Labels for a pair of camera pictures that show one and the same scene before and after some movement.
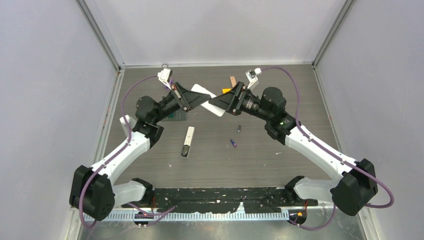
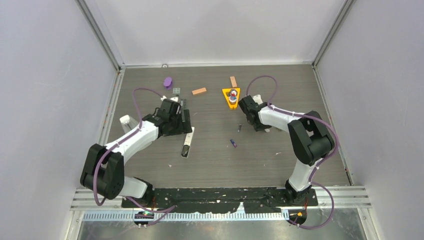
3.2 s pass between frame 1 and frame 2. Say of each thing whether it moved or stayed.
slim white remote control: stayed
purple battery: stayed
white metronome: stayed
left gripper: moved
